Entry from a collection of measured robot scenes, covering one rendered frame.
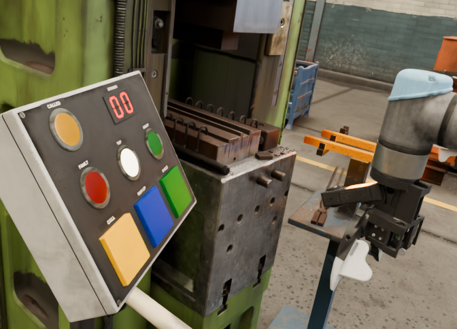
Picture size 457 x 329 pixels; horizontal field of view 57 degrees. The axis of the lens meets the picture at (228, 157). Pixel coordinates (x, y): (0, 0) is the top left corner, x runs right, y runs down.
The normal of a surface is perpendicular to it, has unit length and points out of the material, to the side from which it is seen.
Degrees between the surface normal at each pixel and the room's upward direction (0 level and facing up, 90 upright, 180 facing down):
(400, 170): 90
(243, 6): 90
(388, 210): 90
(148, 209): 60
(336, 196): 89
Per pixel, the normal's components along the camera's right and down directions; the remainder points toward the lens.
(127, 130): 0.90, -0.29
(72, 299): -0.23, 0.33
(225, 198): 0.77, 0.33
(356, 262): -0.54, -0.37
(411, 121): -0.56, 0.34
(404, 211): -0.73, 0.15
